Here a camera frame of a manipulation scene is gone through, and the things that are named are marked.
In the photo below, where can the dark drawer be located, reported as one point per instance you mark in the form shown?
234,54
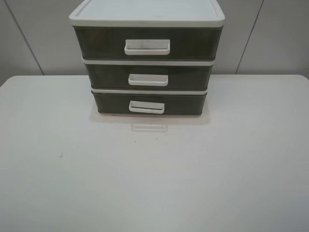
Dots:
186,44
174,105
149,77

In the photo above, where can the white drawer cabinet frame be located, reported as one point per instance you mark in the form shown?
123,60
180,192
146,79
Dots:
148,14

